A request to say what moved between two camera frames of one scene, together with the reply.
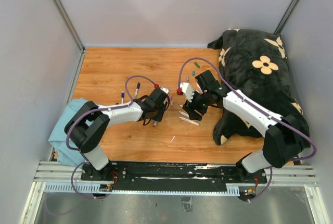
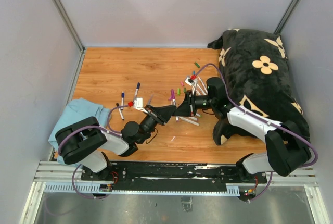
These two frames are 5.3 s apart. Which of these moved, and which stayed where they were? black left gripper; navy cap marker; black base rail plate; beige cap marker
Moved: black left gripper
Stayed: beige cap marker; navy cap marker; black base rail plate
